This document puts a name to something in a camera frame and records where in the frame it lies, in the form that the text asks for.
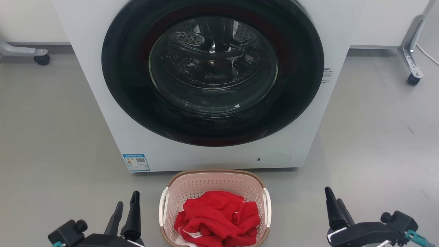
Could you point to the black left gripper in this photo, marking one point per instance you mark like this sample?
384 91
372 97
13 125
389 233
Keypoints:
89 240

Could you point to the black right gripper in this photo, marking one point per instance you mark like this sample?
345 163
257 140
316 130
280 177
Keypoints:
370 233

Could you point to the white plastic laundry basket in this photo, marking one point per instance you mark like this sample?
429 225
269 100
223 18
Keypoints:
205 181

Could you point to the blue energy label sticker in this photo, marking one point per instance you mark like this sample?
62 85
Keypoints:
136 162

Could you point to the white garment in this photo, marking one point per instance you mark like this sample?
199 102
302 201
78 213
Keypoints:
187 242

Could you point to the oval drain filter cover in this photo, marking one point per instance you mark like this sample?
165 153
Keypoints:
274 159

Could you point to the red garment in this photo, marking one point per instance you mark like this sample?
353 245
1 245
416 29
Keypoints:
216 216

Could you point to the white front-load washing machine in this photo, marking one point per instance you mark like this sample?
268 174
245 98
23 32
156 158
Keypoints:
103 120

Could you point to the round black washer door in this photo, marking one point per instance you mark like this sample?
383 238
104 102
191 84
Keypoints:
130 103

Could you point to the small text warning sticker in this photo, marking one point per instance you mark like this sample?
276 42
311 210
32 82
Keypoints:
326 75

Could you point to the grey caster frame leg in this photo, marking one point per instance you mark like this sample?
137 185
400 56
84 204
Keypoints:
411 51
20 50

